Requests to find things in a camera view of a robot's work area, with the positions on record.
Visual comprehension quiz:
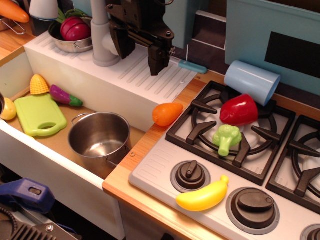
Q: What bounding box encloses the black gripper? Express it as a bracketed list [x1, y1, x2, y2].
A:
[105, 0, 175, 76]

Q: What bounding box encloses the small orange toy carrot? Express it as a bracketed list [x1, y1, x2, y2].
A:
[152, 102, 184, 127]

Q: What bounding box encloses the steel pot in sink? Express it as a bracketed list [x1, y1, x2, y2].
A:
[68, 112, 131, 166]

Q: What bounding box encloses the large orange toy carrot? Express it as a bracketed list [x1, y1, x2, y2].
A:
[0, 0, 30, 23]

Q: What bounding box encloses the grey toy faucet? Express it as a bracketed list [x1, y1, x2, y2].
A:
[90, 0, 120, 67]

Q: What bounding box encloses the red toy radish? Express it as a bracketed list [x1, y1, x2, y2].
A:
[60, 16, 92, 42]

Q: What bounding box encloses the red toy bell pepper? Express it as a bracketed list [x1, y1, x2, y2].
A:
[219, 94, 259, 127]

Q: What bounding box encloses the green toy broccoli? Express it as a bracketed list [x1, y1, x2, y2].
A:
[212, 124, 242, 157]

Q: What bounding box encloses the light blue plastic cup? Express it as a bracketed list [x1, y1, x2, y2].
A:
[224, 60, 281, 106]

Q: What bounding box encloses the steel bowl on drainboard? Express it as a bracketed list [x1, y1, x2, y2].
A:
[48, 17, 93, 53]

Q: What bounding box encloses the purple toy eggplant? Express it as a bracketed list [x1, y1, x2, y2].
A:
[49, 84, 83, 107]

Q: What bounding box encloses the left black burner grate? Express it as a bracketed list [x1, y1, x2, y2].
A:
[165, 81, 296, 186]

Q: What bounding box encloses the black burner grate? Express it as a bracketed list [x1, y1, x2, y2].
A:
[165, 81, 296, 186]
[266, 115, 320, 214]

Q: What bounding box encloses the white toy sink basin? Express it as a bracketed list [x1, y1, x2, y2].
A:
[0, 30, 196, 240]

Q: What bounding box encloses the left black stove knob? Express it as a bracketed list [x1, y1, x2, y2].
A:
[170, 160, 211, 193]

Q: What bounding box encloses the black stove knob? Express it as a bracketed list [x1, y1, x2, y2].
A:
[225, 187, 280, 236]
[300, 224, 320, 240]
[170, 160, 211, 193]

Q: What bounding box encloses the white cup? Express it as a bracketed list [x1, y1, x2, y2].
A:
[29, 0, 59, 21]

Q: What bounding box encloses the yellow toy corn cob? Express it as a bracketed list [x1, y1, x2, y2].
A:
[30, 74, 50, 96]

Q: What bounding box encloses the teal toy oven hood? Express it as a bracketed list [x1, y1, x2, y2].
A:
[165, 0, 320, 94]

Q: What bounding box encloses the green toy cutting board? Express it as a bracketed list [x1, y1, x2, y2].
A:
[14, 93, 68, 137]

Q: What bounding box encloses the grey toy stove top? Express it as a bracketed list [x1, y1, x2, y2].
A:
[128, 80, 320, 240]

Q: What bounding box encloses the yellow toy banana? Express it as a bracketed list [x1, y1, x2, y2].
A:
[176, 175, 229, 212]

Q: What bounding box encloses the yellow toy lemon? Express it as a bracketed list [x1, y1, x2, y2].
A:
[0, 97, 17, 121]

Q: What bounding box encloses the middle black stove knob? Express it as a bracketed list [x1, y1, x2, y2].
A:
[225, 187, 280, 236]

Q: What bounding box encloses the right black burner grate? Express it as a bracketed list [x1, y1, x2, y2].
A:
[266, 115, 320, 214]

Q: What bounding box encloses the blue clamp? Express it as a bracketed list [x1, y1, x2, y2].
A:
[0, 178, 56, 214]

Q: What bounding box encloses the right black stove knob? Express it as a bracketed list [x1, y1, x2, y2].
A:
[300, 224, 320, 240]

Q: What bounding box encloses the blue handled utensil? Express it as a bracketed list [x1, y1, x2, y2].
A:
[170, 57, 208, 75]

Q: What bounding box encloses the steel pan with wire handle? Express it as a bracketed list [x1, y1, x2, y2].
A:
[0, 16, 26, 35]

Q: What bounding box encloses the black ribbed metal bracket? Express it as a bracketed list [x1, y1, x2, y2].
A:
[0, 204, 83, 240]

